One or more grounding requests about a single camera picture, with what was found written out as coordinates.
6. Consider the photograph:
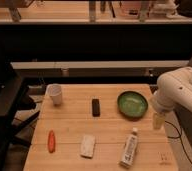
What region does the white sponge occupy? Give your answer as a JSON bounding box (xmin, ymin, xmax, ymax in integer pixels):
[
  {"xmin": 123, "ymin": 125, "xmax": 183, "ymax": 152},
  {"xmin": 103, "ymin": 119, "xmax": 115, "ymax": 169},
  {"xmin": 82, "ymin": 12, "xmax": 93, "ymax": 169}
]
[{"xmin": 80, "ymin": 135, "xmax": 96, "ymax": 158}]

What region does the green bowl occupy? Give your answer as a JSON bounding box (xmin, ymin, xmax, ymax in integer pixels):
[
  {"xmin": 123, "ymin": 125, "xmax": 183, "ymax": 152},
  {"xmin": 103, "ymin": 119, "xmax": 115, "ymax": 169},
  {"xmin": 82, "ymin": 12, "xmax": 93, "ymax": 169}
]
[{"xmin": 117, "ymin": 91, "xmax": 148, "ymax": 118}]

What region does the black cable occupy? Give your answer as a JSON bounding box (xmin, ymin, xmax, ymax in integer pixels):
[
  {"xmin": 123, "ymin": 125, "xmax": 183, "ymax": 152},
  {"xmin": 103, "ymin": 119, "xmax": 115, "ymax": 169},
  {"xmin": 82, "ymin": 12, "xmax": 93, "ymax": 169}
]
[{"xmin": 164, "ymin": 120, "xmax": 192, "ymax": 171}]

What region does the black office chair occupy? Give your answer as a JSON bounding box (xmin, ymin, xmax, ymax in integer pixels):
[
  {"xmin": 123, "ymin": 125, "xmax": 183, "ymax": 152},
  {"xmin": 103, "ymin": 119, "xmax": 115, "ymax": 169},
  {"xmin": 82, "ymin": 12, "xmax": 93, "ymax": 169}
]
[{"xmin": 0, "ymin": 62, "xmax": 39, "ymax": 171}]

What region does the orange carrot toy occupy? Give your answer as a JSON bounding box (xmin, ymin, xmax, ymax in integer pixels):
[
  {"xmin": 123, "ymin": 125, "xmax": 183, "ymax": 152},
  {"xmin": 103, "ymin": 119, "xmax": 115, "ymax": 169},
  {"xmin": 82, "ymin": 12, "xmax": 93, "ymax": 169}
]
[{"xmin": 48, "ymin": 130, "xmax": 55, "ymax": 153}]

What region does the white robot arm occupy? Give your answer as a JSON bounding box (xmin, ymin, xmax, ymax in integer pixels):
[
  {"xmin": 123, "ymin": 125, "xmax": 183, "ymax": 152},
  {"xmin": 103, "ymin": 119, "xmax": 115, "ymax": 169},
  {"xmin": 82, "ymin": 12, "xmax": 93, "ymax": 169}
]
[{"xmin": 150, "ymin": 67, "xmax": 192, "ymax": 130}]

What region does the white tube bottle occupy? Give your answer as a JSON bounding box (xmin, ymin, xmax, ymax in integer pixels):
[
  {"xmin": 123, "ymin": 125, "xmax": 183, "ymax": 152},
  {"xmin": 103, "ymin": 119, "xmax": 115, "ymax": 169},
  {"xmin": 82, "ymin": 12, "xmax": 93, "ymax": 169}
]
[{"xmin": 120, "ymin": 127, "xmax": 138, "ymax": 168}]

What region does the black rectangular block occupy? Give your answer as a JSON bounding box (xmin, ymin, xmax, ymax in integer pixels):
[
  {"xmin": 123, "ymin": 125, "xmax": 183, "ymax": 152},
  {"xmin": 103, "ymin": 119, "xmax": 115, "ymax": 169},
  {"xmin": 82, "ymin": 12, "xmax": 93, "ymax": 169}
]
[{"xmin": 92, "ymin": 99, "xmax": 100, "ymax": 117}]

